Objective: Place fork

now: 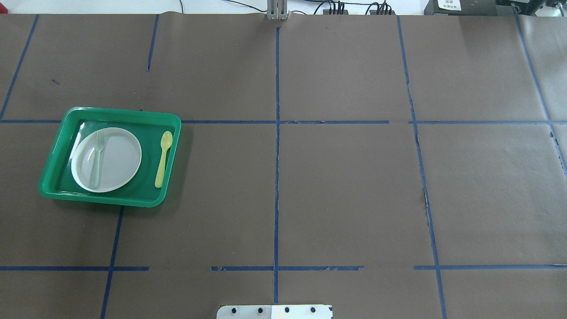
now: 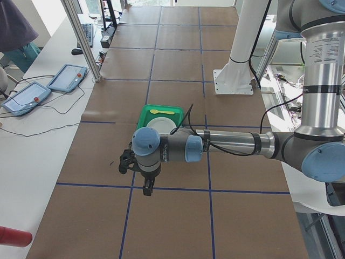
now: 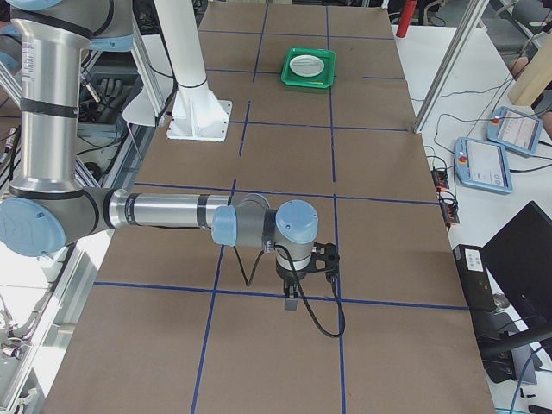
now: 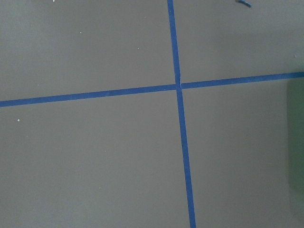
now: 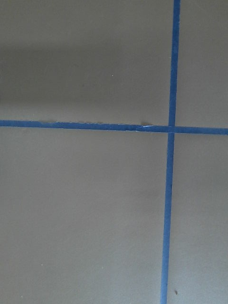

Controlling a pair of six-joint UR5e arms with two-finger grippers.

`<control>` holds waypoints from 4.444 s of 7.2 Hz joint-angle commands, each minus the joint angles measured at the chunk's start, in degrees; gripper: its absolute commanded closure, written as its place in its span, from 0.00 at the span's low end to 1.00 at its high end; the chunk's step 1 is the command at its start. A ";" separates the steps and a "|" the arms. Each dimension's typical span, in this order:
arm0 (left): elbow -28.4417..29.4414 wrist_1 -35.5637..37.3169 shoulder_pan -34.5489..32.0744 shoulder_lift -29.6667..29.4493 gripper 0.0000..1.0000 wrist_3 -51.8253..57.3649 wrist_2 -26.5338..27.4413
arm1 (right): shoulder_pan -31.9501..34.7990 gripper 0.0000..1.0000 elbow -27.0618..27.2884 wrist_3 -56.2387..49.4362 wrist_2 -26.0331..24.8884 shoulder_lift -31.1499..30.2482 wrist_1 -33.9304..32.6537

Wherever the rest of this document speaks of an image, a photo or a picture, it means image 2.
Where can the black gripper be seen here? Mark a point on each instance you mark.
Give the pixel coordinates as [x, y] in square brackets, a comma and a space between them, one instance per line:
[149, 175]

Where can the blue teach pendant far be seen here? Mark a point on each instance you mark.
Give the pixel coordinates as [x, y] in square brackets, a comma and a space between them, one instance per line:
[68, 78]

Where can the green plastic tray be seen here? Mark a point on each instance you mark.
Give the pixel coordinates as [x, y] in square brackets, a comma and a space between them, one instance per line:
[145, 116]

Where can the blue teach pendant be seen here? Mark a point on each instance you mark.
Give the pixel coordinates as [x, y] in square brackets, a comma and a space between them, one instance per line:
[68, 78]
[26, 99]

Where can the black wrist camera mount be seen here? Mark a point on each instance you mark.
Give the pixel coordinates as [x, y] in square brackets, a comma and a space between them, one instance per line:
[128, 161]

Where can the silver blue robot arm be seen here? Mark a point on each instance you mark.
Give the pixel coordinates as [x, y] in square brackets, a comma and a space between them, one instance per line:
[316, 147]

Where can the aluminium frame post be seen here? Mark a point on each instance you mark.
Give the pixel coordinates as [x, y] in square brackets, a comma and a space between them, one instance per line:
[81, 38]

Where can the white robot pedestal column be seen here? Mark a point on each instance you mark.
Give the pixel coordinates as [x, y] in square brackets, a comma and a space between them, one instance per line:
[235, 77]

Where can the black computer mouse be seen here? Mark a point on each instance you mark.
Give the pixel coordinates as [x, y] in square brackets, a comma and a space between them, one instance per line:
[76, 51]

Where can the white round plate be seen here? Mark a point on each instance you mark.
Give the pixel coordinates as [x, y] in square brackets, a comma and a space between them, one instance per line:
[162, 124]

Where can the red cylinder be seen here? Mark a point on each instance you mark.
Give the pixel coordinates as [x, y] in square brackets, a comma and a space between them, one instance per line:
[14, 237]

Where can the yellow plastic spoon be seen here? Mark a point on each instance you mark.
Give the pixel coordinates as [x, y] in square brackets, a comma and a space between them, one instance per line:
[154, 111]

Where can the blue teach pendant near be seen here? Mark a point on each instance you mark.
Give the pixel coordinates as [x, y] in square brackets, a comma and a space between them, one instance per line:
[26, 99]

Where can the person in dark shirt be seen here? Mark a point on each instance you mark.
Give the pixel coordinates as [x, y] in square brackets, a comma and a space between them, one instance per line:
[17, 36]

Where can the black keyboard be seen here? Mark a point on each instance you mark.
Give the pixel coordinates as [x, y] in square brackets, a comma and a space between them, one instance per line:
[88, 30]

